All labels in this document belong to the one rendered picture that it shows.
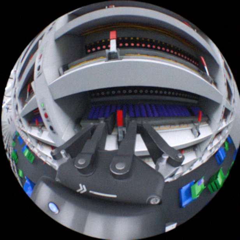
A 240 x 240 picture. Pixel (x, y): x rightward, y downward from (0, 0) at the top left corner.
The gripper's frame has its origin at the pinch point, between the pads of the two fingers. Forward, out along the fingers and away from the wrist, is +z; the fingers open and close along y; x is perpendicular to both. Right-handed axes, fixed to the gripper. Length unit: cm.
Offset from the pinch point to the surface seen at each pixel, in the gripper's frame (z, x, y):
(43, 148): 6, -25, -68
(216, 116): -0.7, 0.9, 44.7
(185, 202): -25, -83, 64
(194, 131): 0.7, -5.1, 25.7
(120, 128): 0.1, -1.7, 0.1
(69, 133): -0.2, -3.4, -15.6
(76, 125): 3.1, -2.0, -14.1
